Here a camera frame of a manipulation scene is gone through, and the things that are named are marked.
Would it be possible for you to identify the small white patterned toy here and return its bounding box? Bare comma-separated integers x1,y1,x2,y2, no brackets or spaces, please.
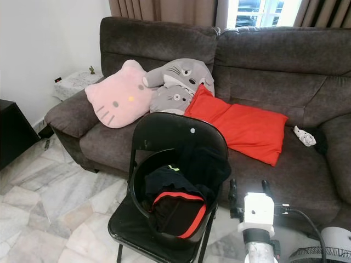
293,125,318,147

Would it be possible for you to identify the red pillow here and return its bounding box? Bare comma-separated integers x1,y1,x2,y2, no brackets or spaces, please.
184,83,290,167

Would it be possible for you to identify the floor fan with black grille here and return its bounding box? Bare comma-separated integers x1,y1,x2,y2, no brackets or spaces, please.
288,226,351,263

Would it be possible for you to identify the black folding chair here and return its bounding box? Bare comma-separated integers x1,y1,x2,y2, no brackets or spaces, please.
108,111,231,263

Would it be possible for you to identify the black TV console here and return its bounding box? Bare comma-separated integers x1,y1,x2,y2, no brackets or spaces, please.
0,99,35,170

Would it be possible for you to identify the small grey Totoro plush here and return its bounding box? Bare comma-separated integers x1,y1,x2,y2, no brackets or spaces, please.
149,83,197,116

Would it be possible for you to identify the dark grey fabric sofa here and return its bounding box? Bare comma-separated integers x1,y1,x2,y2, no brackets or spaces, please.
45,16,351,217

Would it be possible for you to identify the large grey Totoro plush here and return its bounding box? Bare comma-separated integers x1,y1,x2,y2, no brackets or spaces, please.
143,58,216,98

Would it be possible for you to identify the pink cat face cushion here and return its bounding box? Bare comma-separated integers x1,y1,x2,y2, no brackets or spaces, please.
85,59,155,129

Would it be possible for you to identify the white marble side table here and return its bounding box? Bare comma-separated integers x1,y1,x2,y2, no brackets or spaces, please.
53,70,105,102

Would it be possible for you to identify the bright window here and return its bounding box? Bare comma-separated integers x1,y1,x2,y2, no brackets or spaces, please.
226,0,303,29

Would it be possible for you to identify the brown curtain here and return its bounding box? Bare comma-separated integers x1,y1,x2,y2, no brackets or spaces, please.
293,0,351,29
109,0,230,29

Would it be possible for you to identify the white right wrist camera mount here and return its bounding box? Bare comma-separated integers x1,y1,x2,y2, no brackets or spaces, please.
237,192,276,237

